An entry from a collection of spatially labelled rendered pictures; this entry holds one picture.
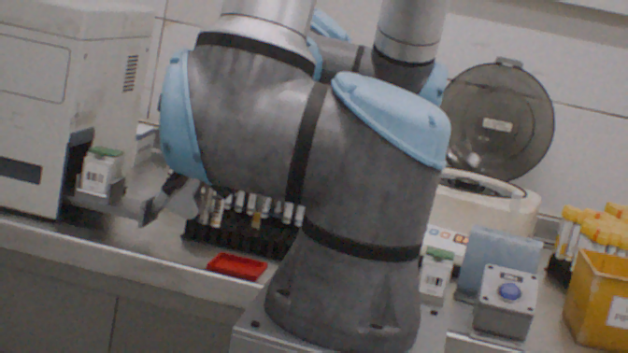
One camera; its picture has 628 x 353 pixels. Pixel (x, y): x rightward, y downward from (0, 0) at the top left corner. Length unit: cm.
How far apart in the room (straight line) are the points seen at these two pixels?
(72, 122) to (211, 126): 50
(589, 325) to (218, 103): 65
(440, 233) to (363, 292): 65
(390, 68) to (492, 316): 34
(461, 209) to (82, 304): 93
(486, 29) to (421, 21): 76
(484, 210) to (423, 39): 47
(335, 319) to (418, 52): 36
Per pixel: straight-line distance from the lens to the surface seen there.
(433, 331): 97
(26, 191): 137
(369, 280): 87
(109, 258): 129
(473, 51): 184
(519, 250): 135
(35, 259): 137
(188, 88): 86
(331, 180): 85
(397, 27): 109
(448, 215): 151
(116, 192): 136
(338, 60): 113
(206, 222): 138
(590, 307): 130
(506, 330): 124
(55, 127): 133
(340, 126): 84
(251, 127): 85
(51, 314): 214
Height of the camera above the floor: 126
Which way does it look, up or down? 11 degrees down
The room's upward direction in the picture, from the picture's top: 11 degrees clockwise
